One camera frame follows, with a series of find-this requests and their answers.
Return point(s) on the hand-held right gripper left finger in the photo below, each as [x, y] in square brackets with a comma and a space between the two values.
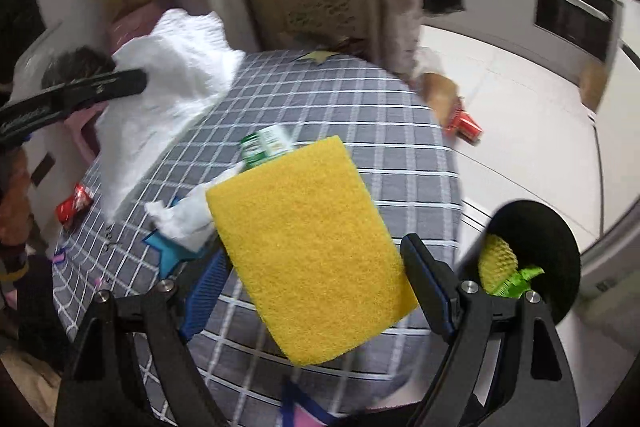
[205, 289]

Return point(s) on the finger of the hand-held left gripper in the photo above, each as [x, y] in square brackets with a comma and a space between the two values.
[110, 86]

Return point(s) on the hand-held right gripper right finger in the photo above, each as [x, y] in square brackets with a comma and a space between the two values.
[425, 287]

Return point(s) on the white quilted cloth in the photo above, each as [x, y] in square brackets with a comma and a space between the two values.
[165, 72]

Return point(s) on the yellow foam fruit net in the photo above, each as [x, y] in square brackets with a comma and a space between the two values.
[497, 259]

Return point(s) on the green plastic bag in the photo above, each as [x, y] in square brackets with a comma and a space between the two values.
[520, 281]

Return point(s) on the yellow sponge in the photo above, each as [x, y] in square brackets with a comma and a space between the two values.
[310, 247]

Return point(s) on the black trash bin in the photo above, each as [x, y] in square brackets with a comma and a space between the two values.
[550, 247]

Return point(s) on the person's left forearm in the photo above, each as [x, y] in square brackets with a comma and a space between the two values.
[15, 197]

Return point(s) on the dark fuzzy object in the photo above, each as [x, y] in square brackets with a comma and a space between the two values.
[75, 59]

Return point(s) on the white crumpled tissue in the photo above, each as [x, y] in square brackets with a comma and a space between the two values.
[187, 217]

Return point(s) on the small red packet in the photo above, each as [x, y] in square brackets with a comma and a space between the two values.
[75, 203]

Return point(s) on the green carton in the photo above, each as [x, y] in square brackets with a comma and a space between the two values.
[262, 144]

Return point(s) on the red drink can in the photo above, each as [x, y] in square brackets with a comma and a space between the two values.
[465, 123]

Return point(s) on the brown paper bag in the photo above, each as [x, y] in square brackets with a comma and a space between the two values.
[440, 93]

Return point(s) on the grey checked tablecloth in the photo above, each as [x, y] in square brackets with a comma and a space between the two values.
[350, 107]

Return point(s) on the cardboard box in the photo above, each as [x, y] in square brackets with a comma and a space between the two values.
[592, 82]

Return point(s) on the white woven sack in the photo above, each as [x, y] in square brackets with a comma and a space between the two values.
[400, 7]

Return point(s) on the black built-in oven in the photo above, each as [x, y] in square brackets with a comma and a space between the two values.
[575, 14]

